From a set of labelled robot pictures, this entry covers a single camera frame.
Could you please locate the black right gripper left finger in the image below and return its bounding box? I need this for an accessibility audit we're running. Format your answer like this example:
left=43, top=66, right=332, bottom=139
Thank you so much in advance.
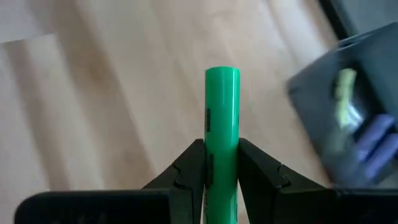
left=14, top=139, right=206, bottom=224

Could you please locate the purple highlighter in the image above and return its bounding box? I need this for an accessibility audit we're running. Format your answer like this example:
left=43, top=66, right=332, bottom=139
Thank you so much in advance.
left=364, top=133, right=398, bottom=180
left=354, top=113, right=398, bottom=149

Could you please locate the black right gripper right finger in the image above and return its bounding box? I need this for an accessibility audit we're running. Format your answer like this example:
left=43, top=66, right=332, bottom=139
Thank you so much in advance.
left=238, top=138, right=398, bottom=224

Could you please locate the black aluminium table frame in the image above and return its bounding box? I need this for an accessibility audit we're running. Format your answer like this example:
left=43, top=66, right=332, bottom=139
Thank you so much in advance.
left=317, top=0, right=351, bottom=40

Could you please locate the light green highlighter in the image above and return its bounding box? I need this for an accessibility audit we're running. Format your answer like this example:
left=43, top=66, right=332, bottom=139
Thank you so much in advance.
left=331, top=67, right=365, bottom=130

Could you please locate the grey translucent plastic bin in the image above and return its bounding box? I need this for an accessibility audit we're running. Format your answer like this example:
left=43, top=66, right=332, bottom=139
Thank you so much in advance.
left=285, top=21, right=398, bottom=189

